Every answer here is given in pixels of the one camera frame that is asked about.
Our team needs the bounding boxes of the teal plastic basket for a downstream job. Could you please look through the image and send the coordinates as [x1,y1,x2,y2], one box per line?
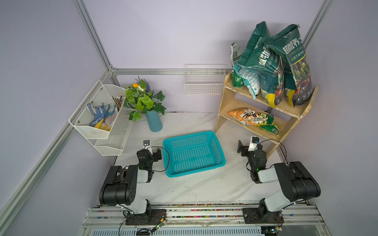
[162,131,226,178]

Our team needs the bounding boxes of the teal white fertilizer bag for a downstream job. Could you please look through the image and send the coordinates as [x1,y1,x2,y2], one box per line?
[233,65,260,99]

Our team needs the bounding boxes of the dark green soil bag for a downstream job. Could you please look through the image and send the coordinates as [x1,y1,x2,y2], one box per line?
[236,21,284,108]
[264,24,313,107]

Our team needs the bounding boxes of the white green small bag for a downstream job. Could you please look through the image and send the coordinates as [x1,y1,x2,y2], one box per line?
[230,41,244,88]

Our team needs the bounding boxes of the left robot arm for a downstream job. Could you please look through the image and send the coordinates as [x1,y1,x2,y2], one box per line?
[99,147,166,225]

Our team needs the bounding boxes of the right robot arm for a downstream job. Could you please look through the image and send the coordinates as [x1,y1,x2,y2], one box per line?
[237,137,321,226]

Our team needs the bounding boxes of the orange green snack bag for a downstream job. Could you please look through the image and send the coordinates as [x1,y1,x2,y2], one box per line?
[228,108,279,136]

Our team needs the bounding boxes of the wooden two-tier shelf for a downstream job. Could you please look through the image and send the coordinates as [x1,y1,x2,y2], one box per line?
[215,73,319,157]

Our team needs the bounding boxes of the teal vase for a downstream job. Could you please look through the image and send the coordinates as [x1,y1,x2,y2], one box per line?
[146,110,163,132]

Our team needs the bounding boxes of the artificial green plant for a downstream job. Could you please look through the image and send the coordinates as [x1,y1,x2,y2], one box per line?
[124,77,166,122]

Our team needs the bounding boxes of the yellow toy in rack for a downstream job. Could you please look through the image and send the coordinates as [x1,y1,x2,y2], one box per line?
[94,119,111,132]

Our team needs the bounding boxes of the white mesh corner rack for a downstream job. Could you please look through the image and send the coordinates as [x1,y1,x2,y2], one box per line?
[69,81,132,156]

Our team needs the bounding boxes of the blue knitted glove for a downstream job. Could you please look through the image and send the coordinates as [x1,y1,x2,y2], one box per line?
[86,103,117,127]

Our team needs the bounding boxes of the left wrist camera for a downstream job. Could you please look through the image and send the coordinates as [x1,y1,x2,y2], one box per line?
[143,140,153,154]

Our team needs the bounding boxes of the white wire wall basket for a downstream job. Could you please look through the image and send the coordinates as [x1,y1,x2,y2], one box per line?
[184,64,226,95]

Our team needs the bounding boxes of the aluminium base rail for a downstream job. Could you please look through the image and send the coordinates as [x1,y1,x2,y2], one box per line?
[79,203,331,236]

